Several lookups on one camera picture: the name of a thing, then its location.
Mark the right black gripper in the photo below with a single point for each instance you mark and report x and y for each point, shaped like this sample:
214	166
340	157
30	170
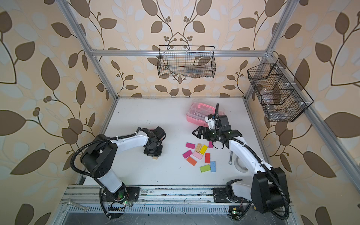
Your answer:
206	136

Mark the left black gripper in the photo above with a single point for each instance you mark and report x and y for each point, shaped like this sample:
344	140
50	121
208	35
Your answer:
156	154

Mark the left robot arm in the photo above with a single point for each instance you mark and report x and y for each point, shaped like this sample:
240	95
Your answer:
95	160

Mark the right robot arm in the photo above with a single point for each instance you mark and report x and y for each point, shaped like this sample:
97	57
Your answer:
268	191

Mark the natural wood block in pile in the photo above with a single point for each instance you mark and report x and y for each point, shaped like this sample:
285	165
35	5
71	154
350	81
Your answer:
198	147

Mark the flat magenta block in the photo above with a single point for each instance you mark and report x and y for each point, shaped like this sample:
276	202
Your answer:
190	145

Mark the pink plastic storage box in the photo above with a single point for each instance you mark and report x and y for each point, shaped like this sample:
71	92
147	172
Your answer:
198	112

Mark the yellow block in pile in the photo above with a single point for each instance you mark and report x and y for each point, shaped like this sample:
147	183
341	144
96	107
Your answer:
203	149

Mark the light pink block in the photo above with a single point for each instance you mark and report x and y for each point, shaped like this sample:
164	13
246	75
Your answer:
197	155

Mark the red block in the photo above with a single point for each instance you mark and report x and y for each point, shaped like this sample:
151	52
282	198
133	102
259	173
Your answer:
207	158

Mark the orange block in pile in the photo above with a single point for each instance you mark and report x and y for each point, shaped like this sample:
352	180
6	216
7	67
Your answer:
192	161

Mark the blue block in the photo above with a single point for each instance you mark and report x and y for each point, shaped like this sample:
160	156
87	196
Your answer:
213	166

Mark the green block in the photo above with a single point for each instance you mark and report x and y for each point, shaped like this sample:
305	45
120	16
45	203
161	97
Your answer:
205	168

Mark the white tape roll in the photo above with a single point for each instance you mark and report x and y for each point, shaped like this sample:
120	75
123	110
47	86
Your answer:
240	166

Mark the silver wrench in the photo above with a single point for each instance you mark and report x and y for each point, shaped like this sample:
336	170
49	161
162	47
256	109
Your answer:
76	205

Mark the back black wire basket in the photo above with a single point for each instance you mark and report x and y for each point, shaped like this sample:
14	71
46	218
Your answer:
186	61

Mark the black wire basket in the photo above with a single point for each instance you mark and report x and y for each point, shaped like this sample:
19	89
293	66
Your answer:
186	61
282	97

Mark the right black wire basket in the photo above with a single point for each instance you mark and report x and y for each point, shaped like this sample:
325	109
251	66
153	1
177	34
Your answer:
282	97

